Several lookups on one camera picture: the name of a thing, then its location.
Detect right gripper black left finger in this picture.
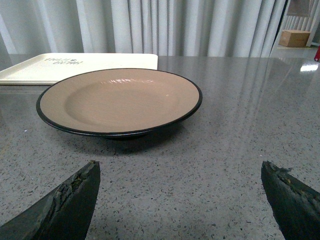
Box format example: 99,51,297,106
0,161,101,240

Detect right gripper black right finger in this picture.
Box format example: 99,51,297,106
261,161,320,240

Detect tan plate with black rim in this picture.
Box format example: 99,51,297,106
36,68,203,139

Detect cream bear-print tray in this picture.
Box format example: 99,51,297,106
0,53,158,85

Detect red object at edge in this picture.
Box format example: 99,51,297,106
314,46,320,62

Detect brown cardboard box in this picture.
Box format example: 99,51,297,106
279,29,311,48

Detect grey pleated curtain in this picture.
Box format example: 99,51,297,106
0,0,287,58

